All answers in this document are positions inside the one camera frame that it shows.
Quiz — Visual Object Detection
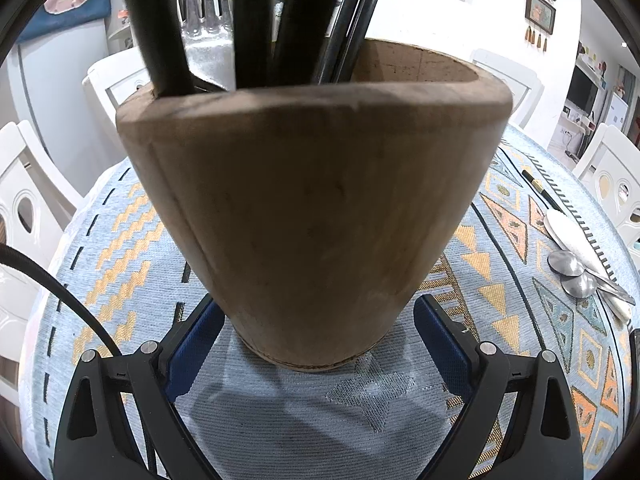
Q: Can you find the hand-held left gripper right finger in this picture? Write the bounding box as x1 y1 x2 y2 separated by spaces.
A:
412 294 586 480

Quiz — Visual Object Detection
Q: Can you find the white textured rice spoon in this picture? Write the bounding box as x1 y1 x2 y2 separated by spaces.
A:
542 209 633 323

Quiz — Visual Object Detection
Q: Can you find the wooden utensil holder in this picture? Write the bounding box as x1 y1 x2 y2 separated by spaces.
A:
115 37 513 373

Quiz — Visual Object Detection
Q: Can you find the white dining chair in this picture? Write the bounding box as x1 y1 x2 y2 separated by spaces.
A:
572 122 640 246
82 47 153 128
0 120 88 401
470 49 546 131

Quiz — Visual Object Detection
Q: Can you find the black cable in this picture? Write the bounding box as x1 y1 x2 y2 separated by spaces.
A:
0 244 166 480

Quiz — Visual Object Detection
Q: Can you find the blue patterned tablecloth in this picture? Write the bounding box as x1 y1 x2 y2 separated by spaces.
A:
30 125 633 480

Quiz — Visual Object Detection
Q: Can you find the flat screen television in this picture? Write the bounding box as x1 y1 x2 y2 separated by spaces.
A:
567 67 598 116

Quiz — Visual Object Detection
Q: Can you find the white refrigerator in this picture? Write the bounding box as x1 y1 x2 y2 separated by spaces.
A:
7 15 131 176

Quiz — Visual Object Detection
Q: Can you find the metal spoon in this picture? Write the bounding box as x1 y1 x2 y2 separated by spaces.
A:
547 251 638 306
561 274 626 306

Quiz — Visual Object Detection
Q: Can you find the metal fork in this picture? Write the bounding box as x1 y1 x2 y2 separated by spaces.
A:
176 0 238 92

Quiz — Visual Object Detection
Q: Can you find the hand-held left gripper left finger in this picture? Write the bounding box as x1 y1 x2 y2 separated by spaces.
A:
52 292 226 480

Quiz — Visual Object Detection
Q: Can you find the blue cloth with pink patch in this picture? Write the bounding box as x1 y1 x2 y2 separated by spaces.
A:
17 0 113 43

